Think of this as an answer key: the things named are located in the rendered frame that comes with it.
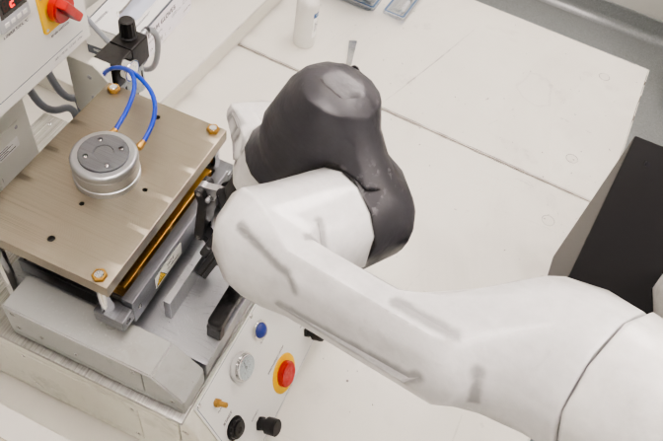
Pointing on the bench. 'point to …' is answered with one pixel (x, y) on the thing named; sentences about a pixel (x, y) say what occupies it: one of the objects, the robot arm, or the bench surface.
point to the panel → (223, 412)
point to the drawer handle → (223, 313)
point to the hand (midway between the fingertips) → (213, 257)
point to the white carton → (143, 6)
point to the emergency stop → (286, 373)
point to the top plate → (106, 185)
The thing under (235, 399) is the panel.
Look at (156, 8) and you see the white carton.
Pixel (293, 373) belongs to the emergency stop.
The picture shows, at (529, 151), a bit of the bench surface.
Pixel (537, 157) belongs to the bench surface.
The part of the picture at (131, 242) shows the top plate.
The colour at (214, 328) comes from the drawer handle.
